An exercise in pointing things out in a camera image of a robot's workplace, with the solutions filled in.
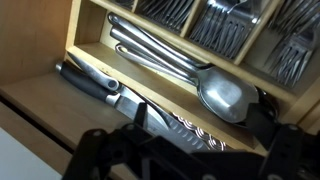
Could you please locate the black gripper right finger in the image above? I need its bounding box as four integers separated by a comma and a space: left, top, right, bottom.
248, 102, 320, 180

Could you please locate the wavy edged steel blade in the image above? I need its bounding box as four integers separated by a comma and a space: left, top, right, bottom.
171, 111, 229, 152

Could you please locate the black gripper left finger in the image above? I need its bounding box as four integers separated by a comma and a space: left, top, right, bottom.
62, 102, 193, 180

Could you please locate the steel handled knife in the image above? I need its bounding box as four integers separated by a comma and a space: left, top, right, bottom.
66, 51, 174, 129

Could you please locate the large wooden cutlery organizer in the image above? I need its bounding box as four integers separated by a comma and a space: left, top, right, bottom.
64, 0, 320, 158

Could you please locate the black handled santoku knife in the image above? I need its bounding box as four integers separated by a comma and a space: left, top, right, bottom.
54, 60, 213, 153

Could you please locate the light wooden drawer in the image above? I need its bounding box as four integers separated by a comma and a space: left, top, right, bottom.
0, 0, 268, 158

